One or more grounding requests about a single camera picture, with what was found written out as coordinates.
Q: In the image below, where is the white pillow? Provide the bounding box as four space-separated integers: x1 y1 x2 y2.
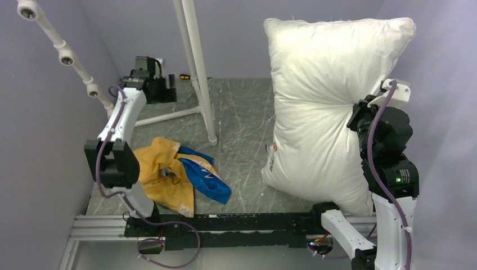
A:
262 17 416 217

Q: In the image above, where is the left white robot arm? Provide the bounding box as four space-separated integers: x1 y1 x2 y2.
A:
84 56 177 236

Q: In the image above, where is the white pvc pipe rack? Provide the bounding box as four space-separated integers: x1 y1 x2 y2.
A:
16 0 218 147

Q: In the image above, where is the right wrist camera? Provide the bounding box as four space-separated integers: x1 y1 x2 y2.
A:
376 78 411 109

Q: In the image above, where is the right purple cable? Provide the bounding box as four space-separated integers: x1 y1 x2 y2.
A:
307 80 413 270

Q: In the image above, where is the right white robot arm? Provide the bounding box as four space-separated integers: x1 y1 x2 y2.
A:
310 95 419 269

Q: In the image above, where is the purple cable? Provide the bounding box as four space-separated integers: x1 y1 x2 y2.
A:
307 80 413 270
95 84 204 270

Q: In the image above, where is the yellow and blue pillowcase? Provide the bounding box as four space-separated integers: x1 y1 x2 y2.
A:
133 137 232 218

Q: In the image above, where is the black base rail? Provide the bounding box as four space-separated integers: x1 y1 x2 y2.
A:
124 202 338 251

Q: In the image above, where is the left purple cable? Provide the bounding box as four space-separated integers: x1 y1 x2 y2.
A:
95 84 204 270

